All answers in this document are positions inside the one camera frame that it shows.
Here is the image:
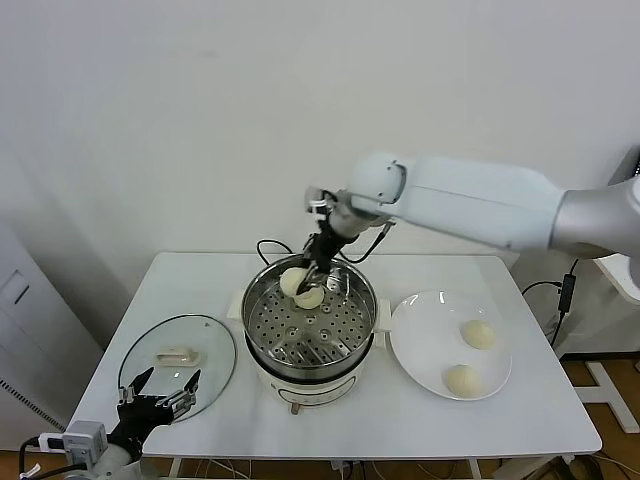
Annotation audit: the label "glass lid with cream handle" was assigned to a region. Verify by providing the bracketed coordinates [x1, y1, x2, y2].
[117, 313, 237, 426]

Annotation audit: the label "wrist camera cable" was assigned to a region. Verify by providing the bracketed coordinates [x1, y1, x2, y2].
[18, 433, 66, 480]
[335, 219, 397, 264]

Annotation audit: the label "white side desk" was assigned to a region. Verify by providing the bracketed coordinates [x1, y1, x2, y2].
[509, 252, 640, 434]

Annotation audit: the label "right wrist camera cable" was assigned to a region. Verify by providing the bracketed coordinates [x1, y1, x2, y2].
[335, 219, 397, 264]

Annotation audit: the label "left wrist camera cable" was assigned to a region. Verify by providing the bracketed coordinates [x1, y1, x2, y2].
[18, 433, 66, 480]

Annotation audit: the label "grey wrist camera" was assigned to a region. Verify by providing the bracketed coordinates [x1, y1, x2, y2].
[304, 185, 335, 217]
[62, 420, 109, 459]

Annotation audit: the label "white electric cooker base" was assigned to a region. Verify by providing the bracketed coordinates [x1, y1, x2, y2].
[225, 294, 392, 416]

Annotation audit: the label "thin white cables under table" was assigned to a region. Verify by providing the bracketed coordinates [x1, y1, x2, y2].
[192, 458, 261, 480]

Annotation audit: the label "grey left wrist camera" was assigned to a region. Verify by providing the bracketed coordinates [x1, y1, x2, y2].
[62, 420, 109, 459]

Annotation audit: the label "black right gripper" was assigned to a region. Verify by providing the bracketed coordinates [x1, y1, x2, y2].
[297, 220, 351, 296]

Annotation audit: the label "dark laptop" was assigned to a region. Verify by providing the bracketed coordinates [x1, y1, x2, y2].
[608, 144, 640, 187]

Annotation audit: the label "perforated steel steamer basket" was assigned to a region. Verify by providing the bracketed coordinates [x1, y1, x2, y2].
[240, 253, 379, 370]

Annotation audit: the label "black cooker power cable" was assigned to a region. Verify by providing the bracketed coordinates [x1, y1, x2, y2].
[255, 239, 294, 269]

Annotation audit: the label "white steamed baozi bun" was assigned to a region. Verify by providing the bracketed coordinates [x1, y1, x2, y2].
[443, 364, 483, 400]
[291, 287, 326, 310]
[458, 319, 497, 350]
[278, 267, 314, 300]

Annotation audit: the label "white cabinet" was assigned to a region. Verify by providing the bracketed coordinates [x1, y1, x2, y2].
[0, 219, 104, 451]

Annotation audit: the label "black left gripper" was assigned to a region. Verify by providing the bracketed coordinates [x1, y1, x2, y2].
[107, 368, 202, 451]

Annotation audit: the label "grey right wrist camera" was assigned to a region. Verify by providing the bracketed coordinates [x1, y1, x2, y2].
[304, 185, 335, 217]

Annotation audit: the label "white round plate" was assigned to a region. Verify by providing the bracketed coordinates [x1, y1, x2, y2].
[387, 290, 514, 402]

